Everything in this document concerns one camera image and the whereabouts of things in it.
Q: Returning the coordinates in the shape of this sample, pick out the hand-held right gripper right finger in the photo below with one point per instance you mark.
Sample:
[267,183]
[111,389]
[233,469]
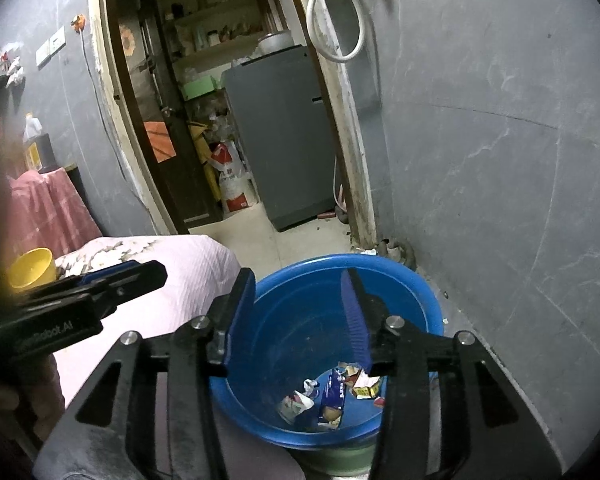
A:
[354,320]

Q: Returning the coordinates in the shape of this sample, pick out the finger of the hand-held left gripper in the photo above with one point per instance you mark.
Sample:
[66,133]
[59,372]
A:
[140,282]
[105,275]

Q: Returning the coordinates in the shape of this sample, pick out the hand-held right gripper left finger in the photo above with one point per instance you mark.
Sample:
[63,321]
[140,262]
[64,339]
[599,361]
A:
[240,315]

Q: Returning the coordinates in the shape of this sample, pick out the blue plastic basin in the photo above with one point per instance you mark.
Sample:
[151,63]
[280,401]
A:
[290,320]

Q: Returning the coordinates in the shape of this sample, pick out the person's left hand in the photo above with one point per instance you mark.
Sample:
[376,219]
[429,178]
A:
[45,395]

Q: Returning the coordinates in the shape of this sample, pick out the yellow plastic bowl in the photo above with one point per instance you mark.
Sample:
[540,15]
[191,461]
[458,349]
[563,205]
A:
[30,269]

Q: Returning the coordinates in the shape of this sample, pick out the yellow red torn wrapper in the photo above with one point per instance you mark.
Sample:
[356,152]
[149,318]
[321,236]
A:
[365,389]

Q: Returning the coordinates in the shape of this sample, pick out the blue snack packet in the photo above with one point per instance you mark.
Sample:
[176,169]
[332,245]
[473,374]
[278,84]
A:
[332,392]

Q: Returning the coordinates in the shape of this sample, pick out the pink checked towel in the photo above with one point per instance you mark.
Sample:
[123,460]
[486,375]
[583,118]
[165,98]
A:
[50,210]

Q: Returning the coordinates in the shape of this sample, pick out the white pink crumpled wrapper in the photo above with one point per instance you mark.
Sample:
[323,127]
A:
[300,400]

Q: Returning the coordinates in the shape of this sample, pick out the white red sack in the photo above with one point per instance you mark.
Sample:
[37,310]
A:
[232,180]

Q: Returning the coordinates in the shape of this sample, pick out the green stool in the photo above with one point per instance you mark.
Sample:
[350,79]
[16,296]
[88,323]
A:
[340,460]

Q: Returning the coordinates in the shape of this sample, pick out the orange door poster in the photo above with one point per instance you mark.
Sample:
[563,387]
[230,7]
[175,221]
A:
[159,142]

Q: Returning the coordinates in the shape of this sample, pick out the white plastic jug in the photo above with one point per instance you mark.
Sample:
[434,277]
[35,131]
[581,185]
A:
[37,145]

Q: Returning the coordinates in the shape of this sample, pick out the dark wooden door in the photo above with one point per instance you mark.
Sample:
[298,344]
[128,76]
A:
[145,95]

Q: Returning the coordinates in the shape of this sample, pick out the green box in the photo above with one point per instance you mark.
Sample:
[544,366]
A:
[200,87]

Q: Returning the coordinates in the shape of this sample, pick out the sunflower door decoration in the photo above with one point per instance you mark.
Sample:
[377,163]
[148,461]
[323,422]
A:
[128,40]

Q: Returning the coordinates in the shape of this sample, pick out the wooden shelf unit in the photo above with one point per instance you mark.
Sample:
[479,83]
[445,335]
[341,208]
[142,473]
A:
[215,25]

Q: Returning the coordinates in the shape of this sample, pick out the metal pot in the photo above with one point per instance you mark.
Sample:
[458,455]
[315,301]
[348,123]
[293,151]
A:
[275,42]

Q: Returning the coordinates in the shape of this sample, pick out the pale worn door frame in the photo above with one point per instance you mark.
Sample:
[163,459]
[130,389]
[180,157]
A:
[352,160]

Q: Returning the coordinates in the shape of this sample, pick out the white wall switch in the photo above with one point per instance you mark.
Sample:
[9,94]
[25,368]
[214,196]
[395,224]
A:
[50,47]

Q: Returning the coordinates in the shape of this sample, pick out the orange wall fitting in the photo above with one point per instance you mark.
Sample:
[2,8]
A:
[78,22]

